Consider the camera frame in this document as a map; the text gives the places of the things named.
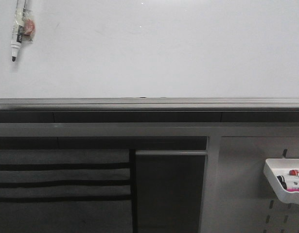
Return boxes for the dark grey panel with rail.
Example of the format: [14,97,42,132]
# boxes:
[136,150,206,233]

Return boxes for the black capped marker in tray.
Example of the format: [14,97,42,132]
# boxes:
[277,175,299,189]

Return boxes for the white plastic tray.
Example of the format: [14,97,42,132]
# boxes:
[264,158,299,205]

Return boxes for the white whiteboard marker black tip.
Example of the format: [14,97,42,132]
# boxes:
[11,0,29,62]

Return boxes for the pink labelled marker in tray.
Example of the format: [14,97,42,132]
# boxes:
[287,186,299,192]

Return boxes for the grey fabric pocket organizer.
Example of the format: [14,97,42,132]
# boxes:
[0,149,137,233]

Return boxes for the red capped marker in tray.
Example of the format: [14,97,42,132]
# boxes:
[289,169,299,177]

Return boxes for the grey pegboard panel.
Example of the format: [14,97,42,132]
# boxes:
[199,137,299,233]

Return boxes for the white whiteboard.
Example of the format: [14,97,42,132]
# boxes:
[0,0,299,98]

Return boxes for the grey aluminium whiteboard tray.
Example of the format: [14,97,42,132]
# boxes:
[0,97,299,112]

